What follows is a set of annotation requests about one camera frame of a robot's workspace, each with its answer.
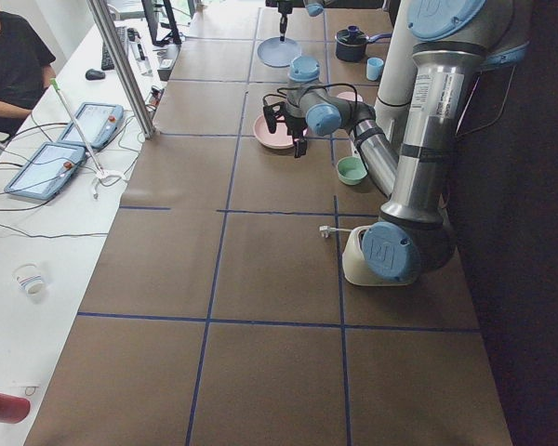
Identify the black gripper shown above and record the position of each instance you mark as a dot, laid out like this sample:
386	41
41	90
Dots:
283	20
296	124

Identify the pink plate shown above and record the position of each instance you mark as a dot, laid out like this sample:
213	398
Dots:
279	140

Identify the blue plate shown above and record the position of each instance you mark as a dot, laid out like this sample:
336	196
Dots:
278	52

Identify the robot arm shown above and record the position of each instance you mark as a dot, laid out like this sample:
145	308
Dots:
313	8
407	138

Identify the green bowl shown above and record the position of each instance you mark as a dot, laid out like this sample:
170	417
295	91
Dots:
351	170

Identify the pink bowl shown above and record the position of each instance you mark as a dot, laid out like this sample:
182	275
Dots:
350	96

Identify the dark blue pot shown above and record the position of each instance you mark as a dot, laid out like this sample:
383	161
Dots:
351	43

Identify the white mounting pillar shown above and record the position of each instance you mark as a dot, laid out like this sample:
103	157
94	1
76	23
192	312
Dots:
397	81

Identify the light blue cup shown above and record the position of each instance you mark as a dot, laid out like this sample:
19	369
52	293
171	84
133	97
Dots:
374	68

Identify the cream toaster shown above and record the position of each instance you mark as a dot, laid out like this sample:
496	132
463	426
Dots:
381	254

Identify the black computer mouse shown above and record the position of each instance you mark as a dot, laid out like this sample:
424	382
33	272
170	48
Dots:
94	75

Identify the far teach pendant tablet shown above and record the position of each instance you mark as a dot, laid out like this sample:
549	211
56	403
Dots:
99	122

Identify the teach pendant tablet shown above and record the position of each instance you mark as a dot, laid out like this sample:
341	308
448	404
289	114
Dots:
99	122
47	171

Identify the white stick with green tip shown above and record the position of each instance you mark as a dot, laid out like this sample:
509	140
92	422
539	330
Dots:
101	173

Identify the near teach pendant tablet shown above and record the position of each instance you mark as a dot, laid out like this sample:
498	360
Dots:
47	171

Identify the seated person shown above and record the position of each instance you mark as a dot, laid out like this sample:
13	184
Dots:
25	70

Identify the red cylinder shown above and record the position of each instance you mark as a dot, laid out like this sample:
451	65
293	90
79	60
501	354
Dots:
13	409

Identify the aluminium frame post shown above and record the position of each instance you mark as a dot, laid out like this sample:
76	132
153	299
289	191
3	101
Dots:
105	25

